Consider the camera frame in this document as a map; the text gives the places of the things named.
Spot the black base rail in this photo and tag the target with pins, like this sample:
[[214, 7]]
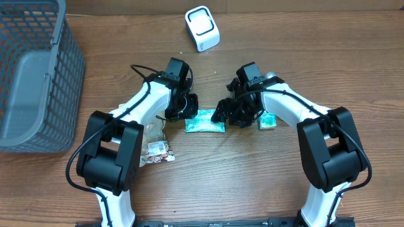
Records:
[[271, 222]]

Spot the dark grey plastic basket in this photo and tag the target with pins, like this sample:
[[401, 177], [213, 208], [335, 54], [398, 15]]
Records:
[[42, 73]]

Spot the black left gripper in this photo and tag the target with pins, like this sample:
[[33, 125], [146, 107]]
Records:
[[192, 112]]

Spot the mint green wet wipes pack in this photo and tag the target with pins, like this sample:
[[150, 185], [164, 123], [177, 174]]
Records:
[[202, 123]]

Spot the yellow oil bottle silver cap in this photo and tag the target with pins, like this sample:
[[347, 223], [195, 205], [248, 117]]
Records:
[[270, 75]]

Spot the white barcode scanner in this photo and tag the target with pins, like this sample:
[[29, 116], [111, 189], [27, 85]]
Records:
[[202, 28]]

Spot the brown snack packet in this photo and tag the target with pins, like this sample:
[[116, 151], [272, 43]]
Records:
[[155, 146]]

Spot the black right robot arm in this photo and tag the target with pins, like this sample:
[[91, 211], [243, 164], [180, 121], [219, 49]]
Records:
[[331, 152]]

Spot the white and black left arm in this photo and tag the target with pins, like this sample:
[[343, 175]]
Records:
[[109, 157]]

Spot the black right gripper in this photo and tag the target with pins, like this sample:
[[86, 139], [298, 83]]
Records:
[[230, 111]]

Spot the teal Kleenex tissue pack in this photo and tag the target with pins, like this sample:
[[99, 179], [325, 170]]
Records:
[[266, 121]]

